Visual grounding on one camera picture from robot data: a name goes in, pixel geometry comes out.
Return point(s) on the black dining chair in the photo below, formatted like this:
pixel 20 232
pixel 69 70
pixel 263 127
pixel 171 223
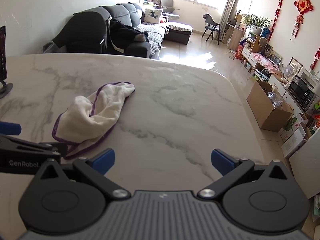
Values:
pixel 213 26

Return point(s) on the deer print cushion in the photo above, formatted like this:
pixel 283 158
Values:
pixel 153 15

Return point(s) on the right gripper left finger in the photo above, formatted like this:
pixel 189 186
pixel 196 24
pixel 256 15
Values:
pixel 91 171

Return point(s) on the red firecracker string decoration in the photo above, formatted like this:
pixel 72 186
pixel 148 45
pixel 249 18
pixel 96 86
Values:
pixel 276 16

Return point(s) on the wooden desk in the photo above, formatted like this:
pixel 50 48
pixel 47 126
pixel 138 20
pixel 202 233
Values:
pixel 232 36

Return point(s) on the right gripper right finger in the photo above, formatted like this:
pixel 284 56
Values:
pixel 233 173

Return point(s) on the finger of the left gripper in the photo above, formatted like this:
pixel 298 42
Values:
pixel 17 145
pixel 8 128

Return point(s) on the white printer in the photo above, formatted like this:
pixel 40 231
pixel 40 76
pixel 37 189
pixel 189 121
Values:
pixel 310 80

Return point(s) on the dark ottoman checkered top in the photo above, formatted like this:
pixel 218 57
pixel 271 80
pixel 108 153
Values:
pixel 178 32

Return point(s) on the white towel purple trim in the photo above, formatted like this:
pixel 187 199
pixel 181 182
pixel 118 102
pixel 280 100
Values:
pixel 88 121

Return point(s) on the low white tv cabinet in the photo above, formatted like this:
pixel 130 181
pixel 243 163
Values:
pixel 257 44

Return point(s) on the grey office chair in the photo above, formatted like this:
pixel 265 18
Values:
pixel 168 9

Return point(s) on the potted green plant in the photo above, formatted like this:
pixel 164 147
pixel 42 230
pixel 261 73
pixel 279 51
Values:
pixel 256 22

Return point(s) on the framed picture on cabinet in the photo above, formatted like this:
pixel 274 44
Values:
pixel 295 65

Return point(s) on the black jacket on sofa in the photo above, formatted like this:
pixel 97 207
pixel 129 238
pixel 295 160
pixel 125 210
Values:
pixel 122 36

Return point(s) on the small white desk fan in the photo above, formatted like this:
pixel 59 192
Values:
pixel 288 72

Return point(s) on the cardboard box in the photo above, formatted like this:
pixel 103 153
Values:
pixel 270 110

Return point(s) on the black microwave oven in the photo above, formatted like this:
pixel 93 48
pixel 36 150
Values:
pixel 303 94

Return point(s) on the pink cloth on cabinet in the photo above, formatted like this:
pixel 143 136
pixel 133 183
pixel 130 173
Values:
pixel 266 63

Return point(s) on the red chinese knot ornament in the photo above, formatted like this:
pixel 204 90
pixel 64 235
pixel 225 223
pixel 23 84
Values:
pixel 303 6

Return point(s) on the phone on stand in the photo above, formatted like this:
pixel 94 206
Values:
pixel 5 87

